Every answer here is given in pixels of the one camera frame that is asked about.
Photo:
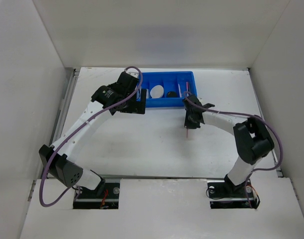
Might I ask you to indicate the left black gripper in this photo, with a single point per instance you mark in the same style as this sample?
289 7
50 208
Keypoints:
137 107

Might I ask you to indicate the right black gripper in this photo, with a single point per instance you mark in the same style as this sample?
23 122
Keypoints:
188 124

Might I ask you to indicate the round cream powder puff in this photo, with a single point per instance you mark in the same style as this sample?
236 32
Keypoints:
157 92

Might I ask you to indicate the round powder jar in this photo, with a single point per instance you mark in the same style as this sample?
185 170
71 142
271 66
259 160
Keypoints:
172 94

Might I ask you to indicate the pink pencil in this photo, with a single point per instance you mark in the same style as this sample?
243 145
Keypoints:
179 90

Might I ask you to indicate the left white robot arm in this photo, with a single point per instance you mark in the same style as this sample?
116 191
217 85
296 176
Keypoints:
60 159

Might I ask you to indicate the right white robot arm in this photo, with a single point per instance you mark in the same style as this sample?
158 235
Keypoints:
253 141

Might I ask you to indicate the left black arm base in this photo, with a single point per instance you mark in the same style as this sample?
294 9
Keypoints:
106 199

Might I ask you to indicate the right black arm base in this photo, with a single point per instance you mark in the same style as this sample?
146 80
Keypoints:
222 197

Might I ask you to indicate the blue divided plastic bin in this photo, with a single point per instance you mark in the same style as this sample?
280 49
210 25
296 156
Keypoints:
169 81

